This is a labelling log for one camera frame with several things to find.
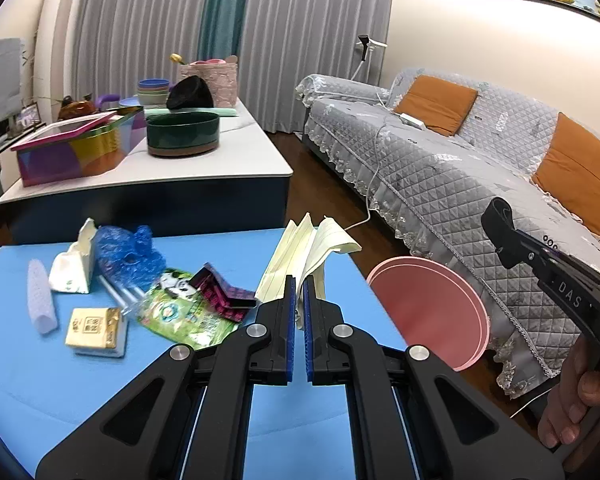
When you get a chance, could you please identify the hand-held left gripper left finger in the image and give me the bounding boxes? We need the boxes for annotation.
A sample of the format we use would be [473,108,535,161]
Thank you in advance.
[35,275,297,480]

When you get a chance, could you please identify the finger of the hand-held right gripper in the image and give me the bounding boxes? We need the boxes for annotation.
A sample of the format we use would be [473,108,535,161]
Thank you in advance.
[481,198,548,268]

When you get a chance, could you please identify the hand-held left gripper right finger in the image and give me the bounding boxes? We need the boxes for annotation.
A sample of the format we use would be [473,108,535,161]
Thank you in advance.
[302,276,566,480]

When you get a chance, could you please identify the pale yellow lined paper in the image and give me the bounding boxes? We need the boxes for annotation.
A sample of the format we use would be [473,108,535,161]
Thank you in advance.
[255,212,362,331]

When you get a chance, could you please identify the green snack wrapper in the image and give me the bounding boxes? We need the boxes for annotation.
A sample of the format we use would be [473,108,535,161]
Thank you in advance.
[135,268,241,352]

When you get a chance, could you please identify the pink bin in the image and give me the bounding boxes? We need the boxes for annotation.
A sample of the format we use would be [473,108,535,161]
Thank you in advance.
[366,256,491,372]

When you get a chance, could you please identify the blue plastic bag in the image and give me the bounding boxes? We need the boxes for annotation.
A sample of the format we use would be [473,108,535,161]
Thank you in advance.
[94,225,167,291]

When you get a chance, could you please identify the torn white carton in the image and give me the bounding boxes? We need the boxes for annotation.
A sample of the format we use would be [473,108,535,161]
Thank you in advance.
[49,217,99,294]

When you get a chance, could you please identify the person's right hand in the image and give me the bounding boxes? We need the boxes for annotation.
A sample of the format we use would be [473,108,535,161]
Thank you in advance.
[537,335,600,448]

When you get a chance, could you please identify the pink and black packet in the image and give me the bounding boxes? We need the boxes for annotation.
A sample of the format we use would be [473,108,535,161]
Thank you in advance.
[187,261,258,323]

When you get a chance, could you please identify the grey quilted sofa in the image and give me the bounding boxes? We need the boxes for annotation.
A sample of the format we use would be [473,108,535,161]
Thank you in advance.
[296,66,600,401]

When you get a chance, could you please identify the orange cushion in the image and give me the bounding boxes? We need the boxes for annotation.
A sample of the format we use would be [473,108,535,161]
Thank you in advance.
[394,75,479,137]
[530,112,600,248]

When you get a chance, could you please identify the white-topped coffee table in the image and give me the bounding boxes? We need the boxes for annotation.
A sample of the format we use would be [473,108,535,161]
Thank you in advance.
[0,95,295,246]

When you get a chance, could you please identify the white stand with black head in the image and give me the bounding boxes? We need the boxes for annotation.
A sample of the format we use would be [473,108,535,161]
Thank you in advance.
[352,34,388,81]

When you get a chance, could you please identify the dark green round bowl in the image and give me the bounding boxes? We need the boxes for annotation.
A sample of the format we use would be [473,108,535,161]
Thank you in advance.
[146,111,222,157]

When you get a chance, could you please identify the light green mat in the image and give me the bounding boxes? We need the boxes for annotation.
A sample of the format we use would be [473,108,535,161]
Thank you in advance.
[145,105,238,120]

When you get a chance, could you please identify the white foam net sleeve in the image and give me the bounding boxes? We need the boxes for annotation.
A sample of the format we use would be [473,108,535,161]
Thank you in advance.
[26,258,59,335]

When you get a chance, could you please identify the grey curtain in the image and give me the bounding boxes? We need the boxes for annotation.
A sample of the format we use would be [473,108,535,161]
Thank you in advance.
[237,0,397,133]
[77,0,216,106]

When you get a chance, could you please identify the black hat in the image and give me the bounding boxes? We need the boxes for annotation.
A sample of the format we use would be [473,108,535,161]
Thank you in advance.
[166,75,215,111]

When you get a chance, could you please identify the pink lace basket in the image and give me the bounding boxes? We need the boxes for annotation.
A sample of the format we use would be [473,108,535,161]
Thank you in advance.
[180,55,239,108]

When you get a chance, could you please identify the stack of pastel bowls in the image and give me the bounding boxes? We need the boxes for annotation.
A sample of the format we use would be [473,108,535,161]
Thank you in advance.
[136,78,171,107]

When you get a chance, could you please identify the colourful tin box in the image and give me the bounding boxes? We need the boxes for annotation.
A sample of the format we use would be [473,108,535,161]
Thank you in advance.
[10,106,148,188]

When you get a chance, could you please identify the pink-rimmed box lid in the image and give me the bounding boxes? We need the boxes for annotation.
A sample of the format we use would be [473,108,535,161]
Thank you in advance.
[11,111,126,152]

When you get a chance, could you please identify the brown teapot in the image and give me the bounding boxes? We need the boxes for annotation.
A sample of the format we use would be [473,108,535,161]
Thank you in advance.
[57,94,101,121]

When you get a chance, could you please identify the teal curtain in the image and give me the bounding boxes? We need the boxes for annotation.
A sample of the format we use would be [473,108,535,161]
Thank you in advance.
[197,0,253,63]

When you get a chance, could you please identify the white standing air conditioner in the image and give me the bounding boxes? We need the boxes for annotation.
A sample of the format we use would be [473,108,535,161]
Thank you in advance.
[40,0,88,126]

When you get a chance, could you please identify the white cable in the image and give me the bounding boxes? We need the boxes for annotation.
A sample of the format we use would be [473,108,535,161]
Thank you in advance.
[342,91,406,233]

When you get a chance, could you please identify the small photo frame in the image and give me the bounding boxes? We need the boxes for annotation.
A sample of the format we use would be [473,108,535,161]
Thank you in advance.
[17,104,42,128]

